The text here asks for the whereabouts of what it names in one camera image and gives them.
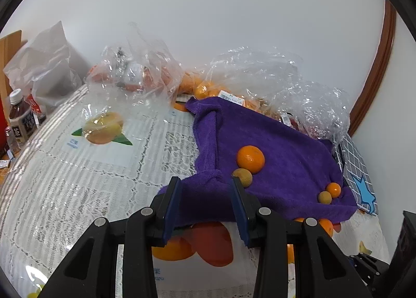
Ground yellow-brown small pear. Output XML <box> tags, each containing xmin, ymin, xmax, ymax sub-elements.
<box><xmin>232</xmin><ymin>169</ymin><xmax>253</xmax><ymax>188</ymax></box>

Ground large orange mandarin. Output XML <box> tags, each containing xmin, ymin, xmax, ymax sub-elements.
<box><xmin>236</xmin><ymin>145</ymin><xmax>265</xmax><ymax>174</ymax></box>

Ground purple towel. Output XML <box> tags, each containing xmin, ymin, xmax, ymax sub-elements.
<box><xmin>175</xmin><ymin>97</ymin><xmax>357</xmax><ymax>225</ymax></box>

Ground white lace fruit tablecloth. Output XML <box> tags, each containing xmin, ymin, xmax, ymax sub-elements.
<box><xmin>1</xmin><ymin>86</ymin><xmax>390</xmax><ymax>297</ymax></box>

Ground small brown longan fruit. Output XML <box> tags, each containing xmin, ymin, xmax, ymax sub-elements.
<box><xmin>317</xmin><ymin>191</ymin><xmax>332</xmax><ymax>205</ymax></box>

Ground orange mandarin on table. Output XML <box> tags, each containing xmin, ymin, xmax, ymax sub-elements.
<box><xmin>318</xmin><ymin>218</ymin><xmax>334</xmax><ymax>237</ymax></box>

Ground small orange kumquat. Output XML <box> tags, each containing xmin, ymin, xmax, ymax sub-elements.
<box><xmin>326</xmin><ymin>183</ymin><xmax>342</xmax><ymax>199</ymax></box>

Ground clear plastic fruit bags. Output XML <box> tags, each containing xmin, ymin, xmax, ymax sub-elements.
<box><xmin>178</xmin><ymin>47</ymin><xmax>350</xmax><ymax>145</ymax></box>

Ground clear bag with persimmons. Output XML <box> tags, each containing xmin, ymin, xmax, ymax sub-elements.
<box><xmin>85</xmin><ymin>22</ymin><xmax>184</xmax><ymax>114</ymax></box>

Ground dark tea bottle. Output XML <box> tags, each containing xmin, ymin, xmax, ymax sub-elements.
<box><xmin>9</xmin><ymin>89</ymin><xmax>37</xmax><ymax>148</ymax></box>

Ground white plastic bag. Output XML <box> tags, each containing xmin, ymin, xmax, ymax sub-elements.
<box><xmin>4</xmin><ymin>22</ymin><xmax>82</xmax><ymax>114</ymax></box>

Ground brown wooden door frame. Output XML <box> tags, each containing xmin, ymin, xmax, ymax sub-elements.
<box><xmin>348</xmin><ymin>0</ymin><xmax>397</xmax><ymax>136</ymax></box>

